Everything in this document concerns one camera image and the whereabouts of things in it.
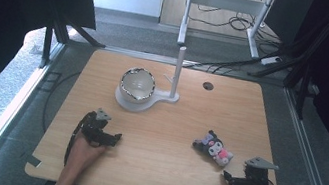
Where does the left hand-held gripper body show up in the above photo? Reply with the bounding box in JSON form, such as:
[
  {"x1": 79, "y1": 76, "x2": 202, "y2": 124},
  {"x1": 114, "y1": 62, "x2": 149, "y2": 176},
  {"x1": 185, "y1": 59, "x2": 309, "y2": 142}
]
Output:
[{"x1": 77, "y1": 104, "x2": 117, "y2": 149}]

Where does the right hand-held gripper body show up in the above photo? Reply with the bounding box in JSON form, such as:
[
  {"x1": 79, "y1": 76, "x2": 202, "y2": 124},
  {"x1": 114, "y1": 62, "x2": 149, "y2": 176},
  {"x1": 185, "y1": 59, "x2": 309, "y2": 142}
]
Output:
[{"x1": 238, "y1": 154, "x2": 281, "y2": 185}]

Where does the black and pink plush toy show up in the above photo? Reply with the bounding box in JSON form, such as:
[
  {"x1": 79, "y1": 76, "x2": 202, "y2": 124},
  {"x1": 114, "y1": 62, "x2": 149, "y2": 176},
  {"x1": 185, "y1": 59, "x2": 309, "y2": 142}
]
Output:
[{"x1": 188, "y1": 126, "x2": 239, "y2": 170}]

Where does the metal bowl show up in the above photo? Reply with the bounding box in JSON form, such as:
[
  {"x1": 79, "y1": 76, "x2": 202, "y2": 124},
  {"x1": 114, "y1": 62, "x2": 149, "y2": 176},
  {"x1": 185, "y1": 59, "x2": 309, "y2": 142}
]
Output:
[{"x1": 117, "y1": 63, "x2": 159, "y2": 108}]

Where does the person's left hand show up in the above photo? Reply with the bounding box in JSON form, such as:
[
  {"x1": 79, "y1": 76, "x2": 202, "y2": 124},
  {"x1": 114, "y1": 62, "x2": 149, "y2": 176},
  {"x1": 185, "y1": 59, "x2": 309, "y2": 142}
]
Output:
[{"x1": 65, "y1": 130, "x2": 109, "y2": 175}]

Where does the white stand with round base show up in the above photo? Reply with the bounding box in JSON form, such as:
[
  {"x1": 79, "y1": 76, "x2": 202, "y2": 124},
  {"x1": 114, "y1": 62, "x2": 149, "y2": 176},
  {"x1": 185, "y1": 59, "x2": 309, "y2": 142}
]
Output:
[{"x1": 111, "y1": 35, "x2": 189, "y2": 120}]

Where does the dark tape strip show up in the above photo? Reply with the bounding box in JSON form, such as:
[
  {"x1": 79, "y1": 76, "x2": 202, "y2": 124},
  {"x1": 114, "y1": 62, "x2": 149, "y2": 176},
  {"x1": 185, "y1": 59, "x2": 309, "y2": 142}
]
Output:
[{"x1": 25, "y1": 153, "x2": 44, "y2": 169}]

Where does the white power strip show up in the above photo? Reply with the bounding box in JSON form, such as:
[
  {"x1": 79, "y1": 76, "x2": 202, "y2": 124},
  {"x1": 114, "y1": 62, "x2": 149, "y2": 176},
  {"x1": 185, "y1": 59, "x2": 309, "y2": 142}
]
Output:
[{"x1": 260, "y1": 53, "x2": 284, "y2": 68}]

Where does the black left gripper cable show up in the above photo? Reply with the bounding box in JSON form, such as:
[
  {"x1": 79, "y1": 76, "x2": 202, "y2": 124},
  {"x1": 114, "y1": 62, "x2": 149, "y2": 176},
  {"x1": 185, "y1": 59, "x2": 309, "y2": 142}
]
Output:
[{"x1": 62, "y1": 109, "x2": 96, "y2": 171}]

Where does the thin black floor cable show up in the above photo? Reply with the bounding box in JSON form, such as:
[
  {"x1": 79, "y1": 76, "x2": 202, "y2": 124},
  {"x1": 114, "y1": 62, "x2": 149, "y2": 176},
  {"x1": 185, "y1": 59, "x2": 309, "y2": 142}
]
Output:
[{"x1": 39, "y1": 65, "x2": 83, "y2": 138}]

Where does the round table cable hole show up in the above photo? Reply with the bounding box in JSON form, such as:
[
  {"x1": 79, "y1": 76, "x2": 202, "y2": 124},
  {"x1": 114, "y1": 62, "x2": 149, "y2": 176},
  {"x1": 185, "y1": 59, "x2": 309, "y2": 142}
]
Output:
[{"x1": 201, "y1": 80, "x2": 216, "y2": 93}]

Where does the black floor cables bundle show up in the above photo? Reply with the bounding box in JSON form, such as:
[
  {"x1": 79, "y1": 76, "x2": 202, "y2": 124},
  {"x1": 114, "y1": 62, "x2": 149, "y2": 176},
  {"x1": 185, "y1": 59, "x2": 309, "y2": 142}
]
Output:
[{"x1": 179, "y1": 0, "x2": 299, "y2": 86}]

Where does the white metal desk frame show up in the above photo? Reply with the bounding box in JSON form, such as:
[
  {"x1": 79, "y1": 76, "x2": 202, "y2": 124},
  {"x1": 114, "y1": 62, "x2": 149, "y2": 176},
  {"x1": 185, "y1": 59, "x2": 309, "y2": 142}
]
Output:
[{"x1": 175, "y1": 0, "x2": 278, "y2": 62}]

